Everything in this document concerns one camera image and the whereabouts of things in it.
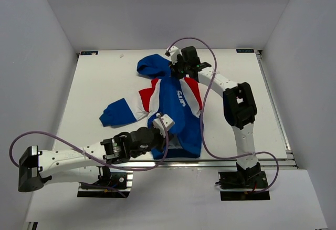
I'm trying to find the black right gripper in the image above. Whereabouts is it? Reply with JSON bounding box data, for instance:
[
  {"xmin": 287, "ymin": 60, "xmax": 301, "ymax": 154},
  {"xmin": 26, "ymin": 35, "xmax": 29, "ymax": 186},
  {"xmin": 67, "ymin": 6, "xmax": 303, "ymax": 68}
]
[{"xmin": 169, "ymin": 55, "xmax": 191, "ymax": 80}]

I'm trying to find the blue red white jacket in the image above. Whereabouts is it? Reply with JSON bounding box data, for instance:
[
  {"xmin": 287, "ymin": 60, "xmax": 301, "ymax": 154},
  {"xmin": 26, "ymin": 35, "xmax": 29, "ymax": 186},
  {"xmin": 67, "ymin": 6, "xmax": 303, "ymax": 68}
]
[{"xmin": 99, "ymin": 54, "xmax": 202, "ymax": 159}]

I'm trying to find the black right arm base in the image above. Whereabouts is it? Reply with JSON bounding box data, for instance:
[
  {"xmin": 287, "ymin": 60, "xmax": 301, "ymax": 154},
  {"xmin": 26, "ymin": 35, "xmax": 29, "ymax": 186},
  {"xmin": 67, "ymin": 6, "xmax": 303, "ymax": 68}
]
[{"xmin": 215, "ymin": 163, "xmax": 270, "ymax": 201}]

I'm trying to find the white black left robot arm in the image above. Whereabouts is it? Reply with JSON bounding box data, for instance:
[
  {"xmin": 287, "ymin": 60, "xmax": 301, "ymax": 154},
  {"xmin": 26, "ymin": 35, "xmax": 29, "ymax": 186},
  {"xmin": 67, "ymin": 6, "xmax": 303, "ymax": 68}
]
[{"xmin": 17, "ymin": 126, "xmax": 173, "ymax": 193}]

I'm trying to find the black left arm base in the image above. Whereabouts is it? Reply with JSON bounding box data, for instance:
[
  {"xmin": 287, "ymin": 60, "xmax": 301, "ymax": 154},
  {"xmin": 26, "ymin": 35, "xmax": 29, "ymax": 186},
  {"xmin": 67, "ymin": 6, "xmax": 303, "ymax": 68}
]
[{"xmin": 77, "ymin": 166, "xmax": 133, "ymax": 198}]

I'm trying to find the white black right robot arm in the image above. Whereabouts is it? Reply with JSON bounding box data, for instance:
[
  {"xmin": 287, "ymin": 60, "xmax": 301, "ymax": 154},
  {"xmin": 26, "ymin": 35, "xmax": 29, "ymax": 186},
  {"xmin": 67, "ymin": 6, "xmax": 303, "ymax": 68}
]
[{"xmin": 165, "ymin": 46, "xmax": 260, "ymax": 187}]

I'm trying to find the right blue corner label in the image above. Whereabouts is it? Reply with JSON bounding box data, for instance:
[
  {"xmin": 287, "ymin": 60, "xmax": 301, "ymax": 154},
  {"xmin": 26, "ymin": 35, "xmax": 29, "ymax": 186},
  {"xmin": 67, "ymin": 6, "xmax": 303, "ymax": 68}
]
[{"xmin": 236, "ymin": 49, "xmax": 255, "ymax": 54}]

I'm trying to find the blue corner label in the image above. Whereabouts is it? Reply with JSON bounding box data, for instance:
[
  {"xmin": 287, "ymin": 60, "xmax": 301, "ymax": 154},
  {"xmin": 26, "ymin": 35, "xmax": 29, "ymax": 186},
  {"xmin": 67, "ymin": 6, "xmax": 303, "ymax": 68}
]
[
  {"xmin": 80, "ymin": 51, "xmax": 98, "ymax": 56},
  {"xmin": 236, "ymin": 49, "xmax": 255, "ymax": 54}
]

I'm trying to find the left blue corner label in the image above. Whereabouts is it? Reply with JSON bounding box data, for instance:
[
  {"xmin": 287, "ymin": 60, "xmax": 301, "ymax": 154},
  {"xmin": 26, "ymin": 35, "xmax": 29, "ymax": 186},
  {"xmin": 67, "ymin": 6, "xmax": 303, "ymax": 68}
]
[{"xmin": 80, "ymin": 51, "xmax": 98, "ymax": 56}]

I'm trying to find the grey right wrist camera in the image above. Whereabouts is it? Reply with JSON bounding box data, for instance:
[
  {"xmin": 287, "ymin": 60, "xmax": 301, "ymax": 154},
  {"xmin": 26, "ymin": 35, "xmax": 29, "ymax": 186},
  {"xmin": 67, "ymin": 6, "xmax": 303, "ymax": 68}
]
[{"xmin": 165, "ymin": 46, "xmax": 181, "ymax": 65}]

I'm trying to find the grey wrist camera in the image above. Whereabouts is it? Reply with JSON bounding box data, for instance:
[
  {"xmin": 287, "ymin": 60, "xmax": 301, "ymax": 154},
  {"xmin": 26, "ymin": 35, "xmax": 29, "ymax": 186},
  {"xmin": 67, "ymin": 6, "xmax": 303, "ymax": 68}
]
[
  {"xmin": 153, "ymin": 113, "xmax": 175, "ymax": 134},
  {"xmin": 165, "ymin": 46, "xmax": 181, "ymax": 65}
]

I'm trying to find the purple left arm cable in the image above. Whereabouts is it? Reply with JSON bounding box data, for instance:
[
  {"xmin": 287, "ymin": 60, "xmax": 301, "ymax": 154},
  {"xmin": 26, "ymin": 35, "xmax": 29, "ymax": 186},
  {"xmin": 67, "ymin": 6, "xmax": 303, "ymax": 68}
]
[{"xmin": 9, "ymin": 113, "xmax": 170, "ymax": 198}]

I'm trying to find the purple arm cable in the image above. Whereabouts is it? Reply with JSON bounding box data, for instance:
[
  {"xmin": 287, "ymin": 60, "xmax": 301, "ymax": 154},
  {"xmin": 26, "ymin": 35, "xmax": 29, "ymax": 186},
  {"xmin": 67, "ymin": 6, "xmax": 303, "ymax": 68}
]
[
  {"xmin": 164, "ymin": 37, "xmax": 279, "ymax": 194},
  {"xmin": 9, "ymin": 113, "xmax": 170, "ymax": 198}
]

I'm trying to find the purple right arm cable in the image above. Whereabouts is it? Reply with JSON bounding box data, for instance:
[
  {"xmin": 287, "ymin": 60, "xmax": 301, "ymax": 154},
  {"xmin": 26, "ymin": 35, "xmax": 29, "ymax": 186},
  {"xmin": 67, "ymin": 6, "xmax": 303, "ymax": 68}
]
[{"xmin": 164, "ymin": 37, "xmax": 279, "ymax": 194}]

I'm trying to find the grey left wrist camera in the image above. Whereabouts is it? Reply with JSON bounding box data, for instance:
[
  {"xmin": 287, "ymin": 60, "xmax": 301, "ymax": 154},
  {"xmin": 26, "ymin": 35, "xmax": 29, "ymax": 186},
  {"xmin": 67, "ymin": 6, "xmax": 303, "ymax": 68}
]
[{"xmin": 153, "ymin": 113, "xmax": 175, "ymax": 134}]

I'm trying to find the aluminium front table rail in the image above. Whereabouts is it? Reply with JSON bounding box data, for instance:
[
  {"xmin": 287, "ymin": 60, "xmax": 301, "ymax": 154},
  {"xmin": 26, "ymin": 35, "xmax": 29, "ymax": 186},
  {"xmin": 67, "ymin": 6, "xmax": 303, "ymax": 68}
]
[{"xmin": 48, "ymin": 158, "xmax": 297, "ymax": 169}]

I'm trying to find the aluminium right side rail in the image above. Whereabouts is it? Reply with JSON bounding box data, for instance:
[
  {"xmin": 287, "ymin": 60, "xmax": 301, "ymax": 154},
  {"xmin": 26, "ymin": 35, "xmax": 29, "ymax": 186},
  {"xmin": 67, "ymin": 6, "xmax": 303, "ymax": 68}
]
[{"xmin": 255, "ymin": 50, "xmax": 292, "ymax": 152}]

